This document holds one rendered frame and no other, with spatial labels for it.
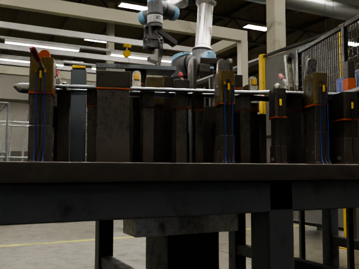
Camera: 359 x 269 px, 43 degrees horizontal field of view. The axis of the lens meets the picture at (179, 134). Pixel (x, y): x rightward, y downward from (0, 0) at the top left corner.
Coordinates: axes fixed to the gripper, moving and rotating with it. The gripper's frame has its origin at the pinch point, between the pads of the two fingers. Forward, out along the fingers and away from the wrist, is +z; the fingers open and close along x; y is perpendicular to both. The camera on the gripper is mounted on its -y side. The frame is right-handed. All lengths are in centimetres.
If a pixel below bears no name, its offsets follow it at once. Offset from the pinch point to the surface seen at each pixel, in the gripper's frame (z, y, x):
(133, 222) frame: 63, 33, 82
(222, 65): 10, -9, 51
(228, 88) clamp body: 20, -8, 59
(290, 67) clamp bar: 2, -55, 28
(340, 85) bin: 6, -94, 14
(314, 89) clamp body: 20, -40, 66
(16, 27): -213, 68, -673
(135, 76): 9.4, 16.3, 18.5
